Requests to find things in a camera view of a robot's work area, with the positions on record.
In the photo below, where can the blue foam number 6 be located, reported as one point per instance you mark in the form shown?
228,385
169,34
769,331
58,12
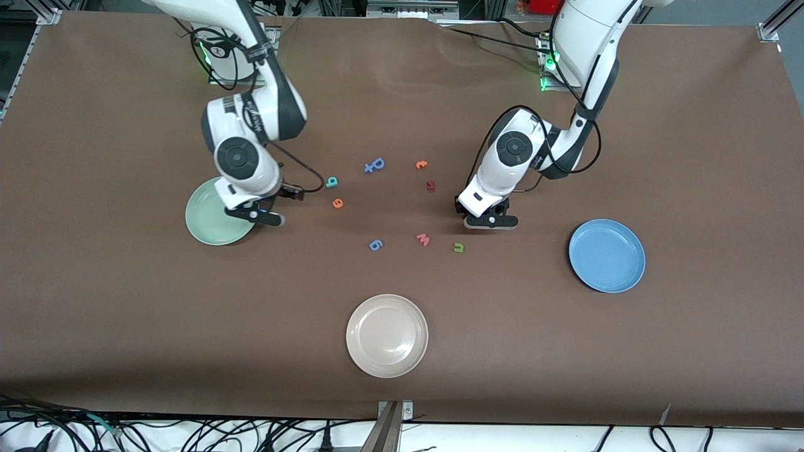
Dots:
375,245

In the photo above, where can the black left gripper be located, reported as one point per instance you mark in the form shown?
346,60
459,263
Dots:
458,206

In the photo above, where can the aluminium profile beam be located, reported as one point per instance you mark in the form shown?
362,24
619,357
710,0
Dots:
386,430

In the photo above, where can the red box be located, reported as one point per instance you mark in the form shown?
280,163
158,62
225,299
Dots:
543,6

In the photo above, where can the blue foam letter P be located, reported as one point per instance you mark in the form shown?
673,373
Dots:
378,163

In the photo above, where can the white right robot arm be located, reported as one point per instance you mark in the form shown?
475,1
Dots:
251,113

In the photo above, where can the blue plate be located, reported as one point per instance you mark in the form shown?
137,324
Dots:
607,255

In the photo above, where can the pink foam letter w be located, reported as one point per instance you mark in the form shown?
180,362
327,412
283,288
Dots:
423,239

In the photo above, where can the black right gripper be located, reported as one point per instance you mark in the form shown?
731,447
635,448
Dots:
281,191

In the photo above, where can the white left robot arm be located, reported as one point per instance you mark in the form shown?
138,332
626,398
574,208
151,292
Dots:
584,37

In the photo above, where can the white paper tag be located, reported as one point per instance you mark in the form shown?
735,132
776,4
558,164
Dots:
665,414

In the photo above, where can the pale green plate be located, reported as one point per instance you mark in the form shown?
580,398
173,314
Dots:
206,227

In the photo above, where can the beige plate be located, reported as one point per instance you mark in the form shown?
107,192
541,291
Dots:
387,336

